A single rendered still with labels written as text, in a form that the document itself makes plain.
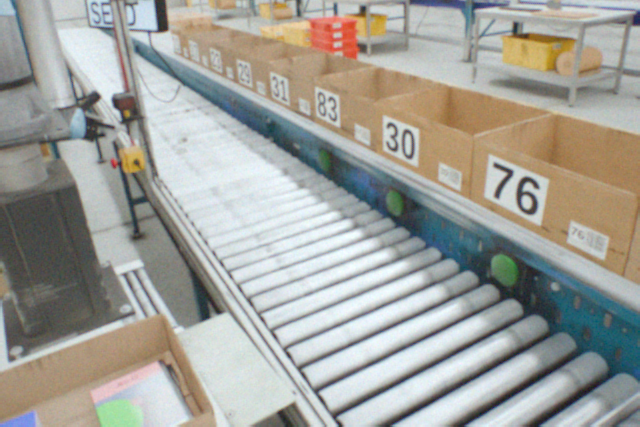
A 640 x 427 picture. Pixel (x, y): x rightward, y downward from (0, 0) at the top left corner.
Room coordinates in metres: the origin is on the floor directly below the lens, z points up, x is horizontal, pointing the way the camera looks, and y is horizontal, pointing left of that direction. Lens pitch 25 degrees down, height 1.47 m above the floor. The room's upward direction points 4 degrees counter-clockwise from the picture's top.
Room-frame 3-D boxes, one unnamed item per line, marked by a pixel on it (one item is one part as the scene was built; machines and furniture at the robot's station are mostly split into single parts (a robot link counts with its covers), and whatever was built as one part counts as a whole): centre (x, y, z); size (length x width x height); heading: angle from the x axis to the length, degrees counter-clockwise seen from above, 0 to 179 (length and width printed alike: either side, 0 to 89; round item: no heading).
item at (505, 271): (0.91, -0.40, 0.81); 0.07 x 0.01 x 0.07; 28
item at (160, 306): (0.99, 0.40, 0.74); 0.28 x 0.02 x 0.02; 31
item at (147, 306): (0.98, 0.42, 0.74); 0.28 x 0.02 x 0.02; 31
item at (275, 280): (1.12, -0.02, 0.72); 0.52 x 0.05 x 0.05; 118
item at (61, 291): (0.97, 0.60, 0.91); 0.26 x 0.26 x 0.33; 31
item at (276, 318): (1.00, -0.08, 0.72); 0.52 x 0.05 x 0.05; 118
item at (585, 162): (1.01, -0.59, 0.96); 0.39 x 0.29 x 0.17; 28
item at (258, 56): (2.41, 0.14, 0.96); 0.39 x 0.29 x 0.17; 27
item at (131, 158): (1.64, 0.62, 0.84); 0.15 x 0.09 x 0.07; 28
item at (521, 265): (0.92, -0.41, 0.81); 0.09 x 0.01 x 0.09; 28
